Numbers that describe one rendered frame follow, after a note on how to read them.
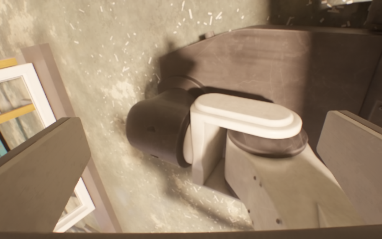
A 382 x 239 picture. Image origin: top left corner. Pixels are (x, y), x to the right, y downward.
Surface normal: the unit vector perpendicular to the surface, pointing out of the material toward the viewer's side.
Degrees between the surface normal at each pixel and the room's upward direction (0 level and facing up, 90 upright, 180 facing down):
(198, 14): 0
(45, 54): 90
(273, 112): 90
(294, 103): 0
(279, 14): 0
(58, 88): 90
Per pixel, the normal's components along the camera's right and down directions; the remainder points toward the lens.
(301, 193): -0.02, -0.88
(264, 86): -0.50, 0.42
